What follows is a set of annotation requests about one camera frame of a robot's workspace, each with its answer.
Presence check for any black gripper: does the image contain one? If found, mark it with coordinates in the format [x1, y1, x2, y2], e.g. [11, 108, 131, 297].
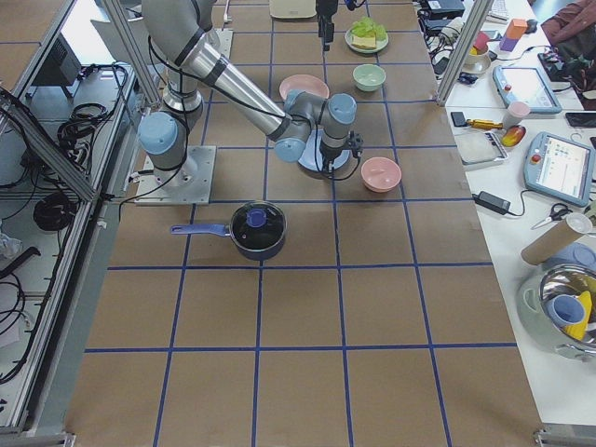
[318, 14, 334, 51]
[319, 130, 363, 171]

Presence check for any blue plate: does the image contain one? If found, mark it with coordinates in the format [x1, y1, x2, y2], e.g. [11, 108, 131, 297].
[298, 130, 351, 171]

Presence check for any pink plate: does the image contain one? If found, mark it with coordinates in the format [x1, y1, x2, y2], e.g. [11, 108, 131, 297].
[278, 74, 330, 100]

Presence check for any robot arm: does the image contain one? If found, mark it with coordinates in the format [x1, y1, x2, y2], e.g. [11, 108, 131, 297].
[142, 1, 362, 182]
[315, 0, 366, 52]

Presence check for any bread slice on plate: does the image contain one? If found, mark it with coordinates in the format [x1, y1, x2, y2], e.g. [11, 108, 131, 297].
[351, 34, 376, 50]

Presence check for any green lettuce leaf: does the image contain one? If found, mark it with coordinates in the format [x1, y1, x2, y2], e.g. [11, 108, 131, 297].
[350, 17, 387, 40]

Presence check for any green bowl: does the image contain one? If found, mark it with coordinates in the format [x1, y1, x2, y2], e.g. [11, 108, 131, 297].
[352, 64, 386, 92]

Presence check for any pink bowl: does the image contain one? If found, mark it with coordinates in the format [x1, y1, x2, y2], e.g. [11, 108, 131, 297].
[360, 156, 402, 193]

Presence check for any green plate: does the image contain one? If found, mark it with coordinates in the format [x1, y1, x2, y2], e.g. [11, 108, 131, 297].
[345, 30, 388, 54]

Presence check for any white toaster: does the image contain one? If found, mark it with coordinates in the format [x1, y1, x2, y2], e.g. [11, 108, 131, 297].
[269, 0, 316, 20]

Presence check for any blue saucepan with lid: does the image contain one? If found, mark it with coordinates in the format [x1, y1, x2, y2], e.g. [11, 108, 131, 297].
[170, 200, 288, 261]

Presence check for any beige bowl with toys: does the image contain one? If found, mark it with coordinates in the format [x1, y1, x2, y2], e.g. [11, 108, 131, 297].
[462, 45, 492, 75]

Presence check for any black power adapter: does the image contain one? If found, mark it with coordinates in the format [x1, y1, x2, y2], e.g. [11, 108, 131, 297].
[472, 191, 510, 215]

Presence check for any pink cup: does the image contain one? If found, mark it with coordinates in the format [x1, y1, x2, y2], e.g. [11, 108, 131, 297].
[502, 101, 531, 129]

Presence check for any teach pendant tablet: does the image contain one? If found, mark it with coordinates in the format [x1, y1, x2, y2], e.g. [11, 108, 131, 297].
[523, 132, 595, 207]
[492, 65, 562, 115]

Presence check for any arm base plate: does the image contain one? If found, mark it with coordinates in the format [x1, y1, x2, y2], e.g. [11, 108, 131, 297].
[134, 145, 217, 206]

